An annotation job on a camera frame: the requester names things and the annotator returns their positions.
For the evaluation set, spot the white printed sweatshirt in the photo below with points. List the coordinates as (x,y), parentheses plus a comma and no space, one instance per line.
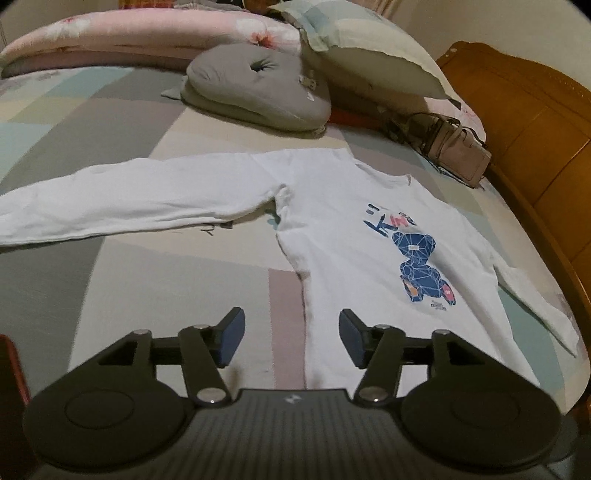
(332,221)

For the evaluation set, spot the grey cushion with hole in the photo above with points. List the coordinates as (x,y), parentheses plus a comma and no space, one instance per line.
(254,87)

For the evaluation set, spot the orange cloth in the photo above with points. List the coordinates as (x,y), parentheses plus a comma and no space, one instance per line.
(360,121)

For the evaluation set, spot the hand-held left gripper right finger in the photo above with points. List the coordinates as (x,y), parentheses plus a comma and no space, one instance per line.
(352,339)

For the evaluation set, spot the pink handbag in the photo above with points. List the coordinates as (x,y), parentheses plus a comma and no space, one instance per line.
(457,154)

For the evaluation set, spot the red phone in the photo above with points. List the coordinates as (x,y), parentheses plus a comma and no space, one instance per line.
(11,406)

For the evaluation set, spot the wooden headboard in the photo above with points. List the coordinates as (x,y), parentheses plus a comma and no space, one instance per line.
(531,129)

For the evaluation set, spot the pink floral quilt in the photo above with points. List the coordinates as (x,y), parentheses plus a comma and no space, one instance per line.
(138,37)

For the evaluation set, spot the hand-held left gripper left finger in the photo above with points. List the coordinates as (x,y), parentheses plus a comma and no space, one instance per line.
(232,337)

